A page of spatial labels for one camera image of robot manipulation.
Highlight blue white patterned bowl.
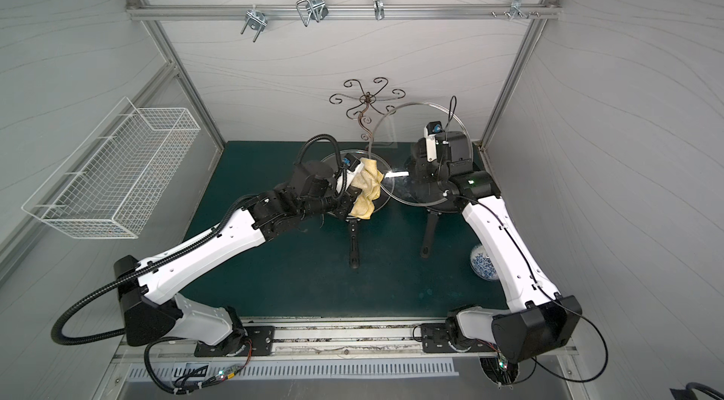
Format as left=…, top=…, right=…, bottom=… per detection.
left=469, top=245, right=499, bottom=281

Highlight black corrugated cable conduit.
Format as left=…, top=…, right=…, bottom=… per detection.
left=50, top=133, right=346, bottom=346

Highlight copper scroll mug tree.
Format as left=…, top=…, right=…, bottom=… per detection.
left=328, top=77, right=406, bottom=142

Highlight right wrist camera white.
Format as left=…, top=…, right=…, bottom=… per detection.
left=424, top=121, right=443, bottom=162

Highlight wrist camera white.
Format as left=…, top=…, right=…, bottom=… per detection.
left=337, top=153, right=363, bottom=193
left=424, top=121, right=443, bottom=162

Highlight yellow fluffy cloth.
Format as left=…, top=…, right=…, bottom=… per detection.
left=349, top=158, right=384, bottom=220

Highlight aluminium crossbar rail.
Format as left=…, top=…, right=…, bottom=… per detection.
left=126, top=2, right=563, bottom=21

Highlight green table mat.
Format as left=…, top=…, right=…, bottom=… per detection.
left=179, top=141, right=510, bottom=320

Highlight metal hook clamp left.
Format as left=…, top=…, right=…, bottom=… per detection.
left=239, top=7, right=268, bottom=43

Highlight metal hook clamp middle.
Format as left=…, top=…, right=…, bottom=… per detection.
left=295, top=0, right=329, bottom=27

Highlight right frying pan black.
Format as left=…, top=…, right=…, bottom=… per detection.
left=390, top=171, right=460, bottom=260

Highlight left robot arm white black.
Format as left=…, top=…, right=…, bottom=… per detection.
left=114, top=155, right=364, bottom=351

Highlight white wire basket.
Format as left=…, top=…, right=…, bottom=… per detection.
left=21, top=98, right=200, bottom=240

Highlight metal hook clamp small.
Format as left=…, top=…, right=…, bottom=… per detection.
left=373, top=0, right=385, bottom=21

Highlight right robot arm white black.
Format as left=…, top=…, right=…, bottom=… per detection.
left=405, top=123, right=582, bottom=362

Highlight metal hook clamp right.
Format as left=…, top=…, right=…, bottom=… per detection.
left=490, top=0, right=540, bottom=20

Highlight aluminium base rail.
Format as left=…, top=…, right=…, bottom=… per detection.
left=109, top=317, right=578, bottom=364

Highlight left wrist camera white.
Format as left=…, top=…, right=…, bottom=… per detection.
left=337, top=153, right=363, bottom=193

